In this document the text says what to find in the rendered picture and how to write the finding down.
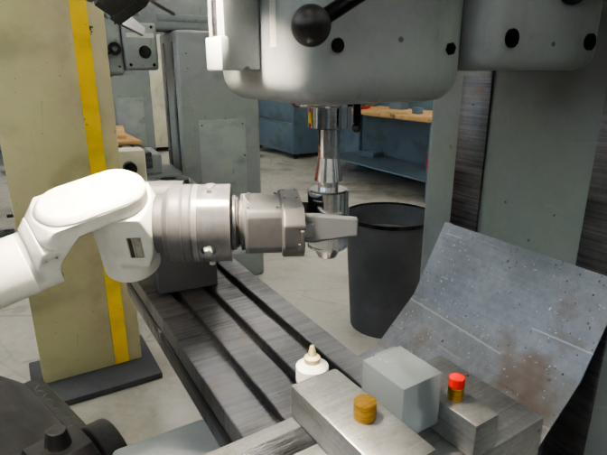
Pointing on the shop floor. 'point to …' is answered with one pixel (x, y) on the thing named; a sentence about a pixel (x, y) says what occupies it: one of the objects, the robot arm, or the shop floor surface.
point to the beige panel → (78, 346)
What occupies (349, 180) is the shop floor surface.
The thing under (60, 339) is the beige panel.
